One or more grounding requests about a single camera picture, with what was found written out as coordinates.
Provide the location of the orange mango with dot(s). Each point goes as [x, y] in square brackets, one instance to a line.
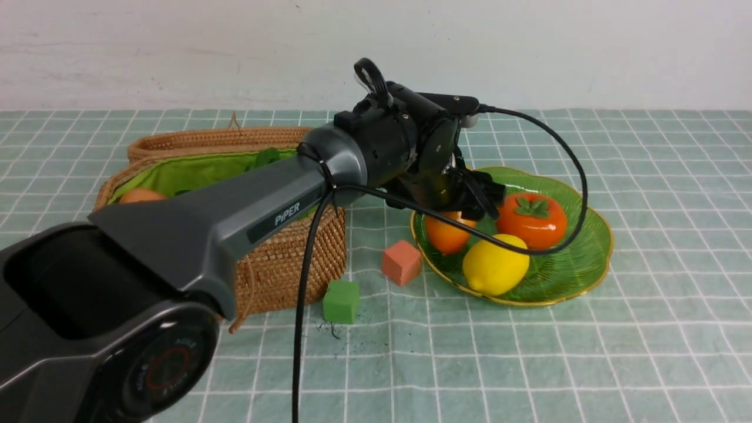
[445, 238]

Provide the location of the orange fruit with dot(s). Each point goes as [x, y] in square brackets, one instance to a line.
[141, 195]

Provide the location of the woven wicker basket green lining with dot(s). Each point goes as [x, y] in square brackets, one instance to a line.
[266, 279]

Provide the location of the yellow lemon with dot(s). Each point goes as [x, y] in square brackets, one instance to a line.
[492, 270]

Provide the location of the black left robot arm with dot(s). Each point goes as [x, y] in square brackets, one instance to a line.
[117, 318]

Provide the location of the red chili pepper with leaves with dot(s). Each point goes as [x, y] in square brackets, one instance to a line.
[264, 158]

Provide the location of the orange persimmon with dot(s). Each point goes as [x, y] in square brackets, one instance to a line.
[538, 220]

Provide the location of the woven wicker basket lid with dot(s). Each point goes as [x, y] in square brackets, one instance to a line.
[230, 139]

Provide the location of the green checkered tablecloth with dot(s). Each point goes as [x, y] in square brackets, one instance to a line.
[664, 338]

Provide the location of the orange foam cube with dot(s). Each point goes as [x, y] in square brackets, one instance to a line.
[401, 263]

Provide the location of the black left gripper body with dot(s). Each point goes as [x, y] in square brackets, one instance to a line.
[450, 188]

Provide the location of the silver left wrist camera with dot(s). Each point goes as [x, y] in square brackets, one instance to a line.
[466, 108]

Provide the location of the green foam cube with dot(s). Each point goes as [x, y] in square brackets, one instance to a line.
[341, 302]

